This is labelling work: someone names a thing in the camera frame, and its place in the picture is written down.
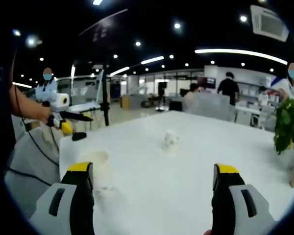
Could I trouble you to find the ceiling air conditioner vent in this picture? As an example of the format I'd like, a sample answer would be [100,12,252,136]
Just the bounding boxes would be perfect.
[250,4,290,42]

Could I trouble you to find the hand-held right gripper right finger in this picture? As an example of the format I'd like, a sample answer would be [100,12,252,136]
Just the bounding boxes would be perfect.
[210,163,277,235]

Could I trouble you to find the wall-mounted display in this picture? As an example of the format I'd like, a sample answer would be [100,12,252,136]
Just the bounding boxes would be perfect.
[196,76,216,89]

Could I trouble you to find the white paper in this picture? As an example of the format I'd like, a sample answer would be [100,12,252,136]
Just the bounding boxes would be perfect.
[163,129,180,155]

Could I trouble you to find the long curved ceiling light strip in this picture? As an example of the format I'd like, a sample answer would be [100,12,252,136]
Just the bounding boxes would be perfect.
[195,48,289,66]

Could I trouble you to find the white table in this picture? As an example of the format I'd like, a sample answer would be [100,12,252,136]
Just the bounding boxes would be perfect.
[58,110,294,235]

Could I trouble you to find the short ceiling light strip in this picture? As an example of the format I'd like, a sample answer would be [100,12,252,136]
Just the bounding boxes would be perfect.
[109,66,130,77]
[141,56,165,65]

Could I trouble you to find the brown cardboard box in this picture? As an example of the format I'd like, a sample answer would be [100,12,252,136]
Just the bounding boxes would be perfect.
[121,94,133,109]

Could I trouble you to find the black cabinet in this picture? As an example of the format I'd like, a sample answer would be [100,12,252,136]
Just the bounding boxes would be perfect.
[169,100,183,112]

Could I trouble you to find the black cable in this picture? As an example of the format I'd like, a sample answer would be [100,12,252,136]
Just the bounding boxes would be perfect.
[4,168,52,187]
[11,48,61,167]

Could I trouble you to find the black tripod stand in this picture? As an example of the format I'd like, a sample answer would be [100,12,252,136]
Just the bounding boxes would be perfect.
[99,64,111,127]

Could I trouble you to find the grey desk partition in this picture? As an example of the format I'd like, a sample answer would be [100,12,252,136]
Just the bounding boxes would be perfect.
[186,94,231,121]

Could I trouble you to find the black screen on stand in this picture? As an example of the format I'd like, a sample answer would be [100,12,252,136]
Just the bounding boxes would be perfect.
[158,82,168,112]

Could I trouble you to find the group of ceiling downlights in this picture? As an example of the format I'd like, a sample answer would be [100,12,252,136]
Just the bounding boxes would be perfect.
[12,14,275,74]

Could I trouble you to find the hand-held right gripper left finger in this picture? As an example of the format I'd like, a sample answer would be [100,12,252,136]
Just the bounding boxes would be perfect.
[29,161,96,235]

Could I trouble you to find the nested white paper cup stack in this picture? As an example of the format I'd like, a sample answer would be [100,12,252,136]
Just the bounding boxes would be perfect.
[82,150,116,194]

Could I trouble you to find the grey office chair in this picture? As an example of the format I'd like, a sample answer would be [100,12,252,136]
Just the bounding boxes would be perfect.
[4,127,61,218]

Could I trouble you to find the potted green plant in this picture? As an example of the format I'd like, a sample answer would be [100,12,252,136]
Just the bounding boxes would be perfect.
[273,97,294,161]

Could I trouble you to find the white side desk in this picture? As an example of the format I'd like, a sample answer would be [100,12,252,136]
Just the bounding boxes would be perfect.
[68,102,103,114]

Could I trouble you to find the large display screen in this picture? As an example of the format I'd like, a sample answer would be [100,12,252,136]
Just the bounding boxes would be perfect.
[94,70,105,110]

